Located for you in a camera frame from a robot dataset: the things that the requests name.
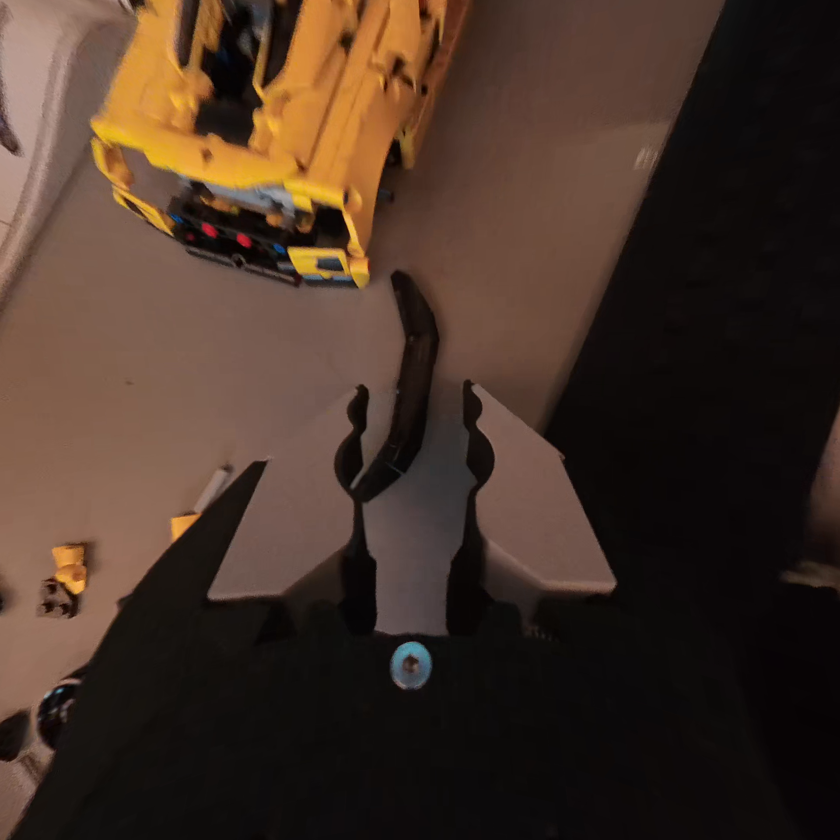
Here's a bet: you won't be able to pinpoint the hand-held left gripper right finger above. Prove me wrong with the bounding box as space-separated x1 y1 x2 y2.
448 379 618 597

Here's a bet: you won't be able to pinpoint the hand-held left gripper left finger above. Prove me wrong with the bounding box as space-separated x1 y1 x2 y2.
207 384 378 601

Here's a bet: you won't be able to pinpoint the black curved brick piece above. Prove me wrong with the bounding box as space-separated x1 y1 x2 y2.
354 270 441 503

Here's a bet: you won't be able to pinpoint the scattered small brick pieces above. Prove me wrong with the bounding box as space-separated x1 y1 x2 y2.
36 462 234 618

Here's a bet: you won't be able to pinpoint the yellow brick toy car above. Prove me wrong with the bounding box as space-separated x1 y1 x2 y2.
88 0 473 290

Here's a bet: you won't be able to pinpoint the grey desk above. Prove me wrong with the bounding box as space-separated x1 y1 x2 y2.
0 0 729 821

